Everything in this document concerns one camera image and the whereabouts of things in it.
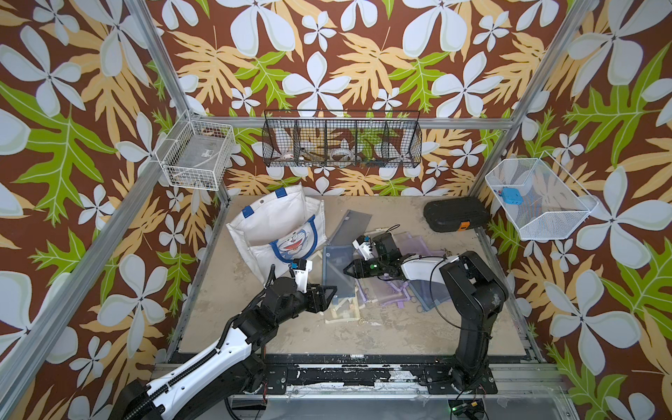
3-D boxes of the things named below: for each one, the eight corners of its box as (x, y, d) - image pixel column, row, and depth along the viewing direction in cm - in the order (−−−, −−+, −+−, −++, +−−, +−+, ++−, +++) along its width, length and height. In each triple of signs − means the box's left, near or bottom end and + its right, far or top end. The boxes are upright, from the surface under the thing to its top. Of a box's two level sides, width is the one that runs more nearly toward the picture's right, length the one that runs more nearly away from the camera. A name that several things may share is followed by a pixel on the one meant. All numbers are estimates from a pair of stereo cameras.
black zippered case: (428, 233, 111) (432, 224, 106) (421, 206, 121) (424, 197, 116) (491, 233, 111) (498, 224, 106) (478, 206, 121) (484, 197, 116)
